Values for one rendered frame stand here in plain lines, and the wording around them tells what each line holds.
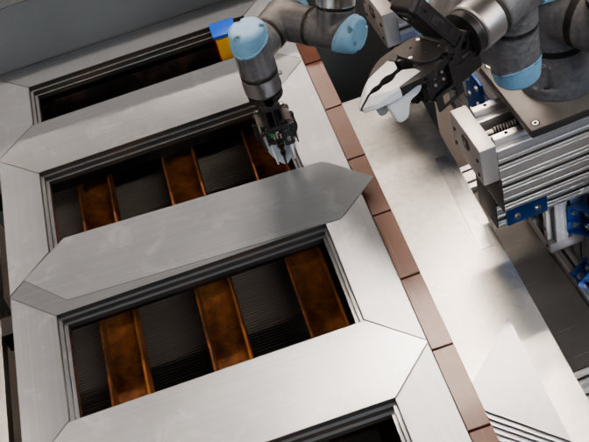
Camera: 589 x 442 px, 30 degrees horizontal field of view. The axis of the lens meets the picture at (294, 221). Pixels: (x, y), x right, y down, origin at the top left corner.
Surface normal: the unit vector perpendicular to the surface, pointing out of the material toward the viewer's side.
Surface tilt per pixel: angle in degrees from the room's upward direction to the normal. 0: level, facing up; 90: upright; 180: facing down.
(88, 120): 0
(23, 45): 90
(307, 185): 1
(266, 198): 0
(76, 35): 90
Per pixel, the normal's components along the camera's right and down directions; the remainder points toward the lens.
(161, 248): -0.22, -0.68
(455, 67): 0.65, 0.32
